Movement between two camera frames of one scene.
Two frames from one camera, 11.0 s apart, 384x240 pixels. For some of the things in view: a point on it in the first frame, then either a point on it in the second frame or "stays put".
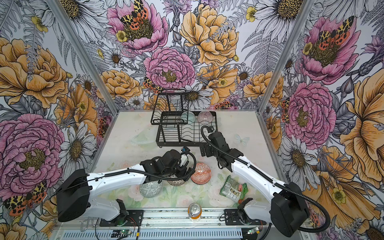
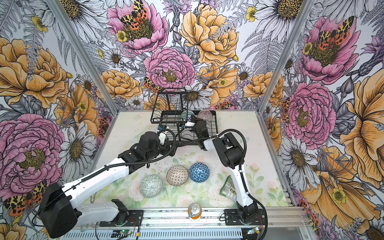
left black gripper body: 177,170 -> 163,148
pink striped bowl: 205,117 stays put
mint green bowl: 191,117 stays put
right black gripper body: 209,151 -> 195,120
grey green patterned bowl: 151,189 stays put
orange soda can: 194,212 stays put
